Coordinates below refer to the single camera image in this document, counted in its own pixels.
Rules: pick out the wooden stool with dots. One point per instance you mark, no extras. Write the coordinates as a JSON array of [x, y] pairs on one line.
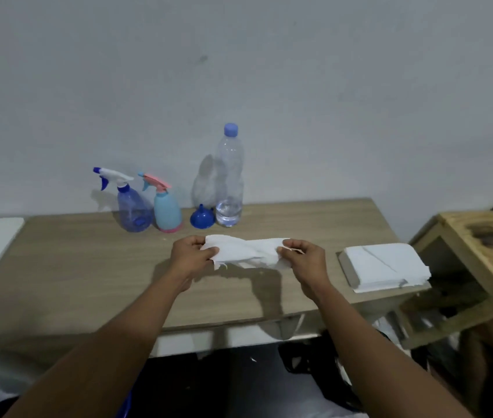
[[490, 265]]

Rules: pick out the wooden table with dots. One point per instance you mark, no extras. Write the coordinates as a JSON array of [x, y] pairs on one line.
[[76, 265]]

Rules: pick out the clear plastic water bottle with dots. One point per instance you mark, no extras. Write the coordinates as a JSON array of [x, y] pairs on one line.
[[230, 178]]

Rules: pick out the white blue spray head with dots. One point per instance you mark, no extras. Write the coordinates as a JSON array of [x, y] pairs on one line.
[[115, 174]]

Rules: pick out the white tissue sheet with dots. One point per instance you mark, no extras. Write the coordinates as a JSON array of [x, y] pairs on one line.
[[246, 252]]

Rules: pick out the white tissue stack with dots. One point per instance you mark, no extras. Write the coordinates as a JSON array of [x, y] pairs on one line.
[[390, 265]]

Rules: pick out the person's right hand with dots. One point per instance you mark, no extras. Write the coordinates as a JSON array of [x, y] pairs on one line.
[[309, 265]]

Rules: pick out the transparent blue spray bottle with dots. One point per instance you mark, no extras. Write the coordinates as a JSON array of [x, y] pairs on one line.
[[135, 211]]

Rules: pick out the blue plastic bucket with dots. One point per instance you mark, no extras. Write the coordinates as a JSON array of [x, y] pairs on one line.
[[125, 407]]

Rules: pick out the person's left forearm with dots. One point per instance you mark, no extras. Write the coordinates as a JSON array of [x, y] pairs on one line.
[[107, 356]]

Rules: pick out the person's left hand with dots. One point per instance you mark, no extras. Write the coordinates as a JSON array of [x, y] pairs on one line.
[[187, 261]]

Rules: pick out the blue bottle cap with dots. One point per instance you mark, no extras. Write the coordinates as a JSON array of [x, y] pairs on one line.
[[231, 130]]

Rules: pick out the light blue pink spray bottle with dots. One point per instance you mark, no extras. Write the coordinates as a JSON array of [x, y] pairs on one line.
[[168, 213]]

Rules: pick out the blue plastic funnel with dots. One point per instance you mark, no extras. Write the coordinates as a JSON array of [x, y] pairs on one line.
[[203, 219]]

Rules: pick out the pink spray head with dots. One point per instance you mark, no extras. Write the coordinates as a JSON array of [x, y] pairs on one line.
[[157, 180]]

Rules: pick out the person's right forearm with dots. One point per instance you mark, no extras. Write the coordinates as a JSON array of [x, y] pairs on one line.
[[386, 365]]

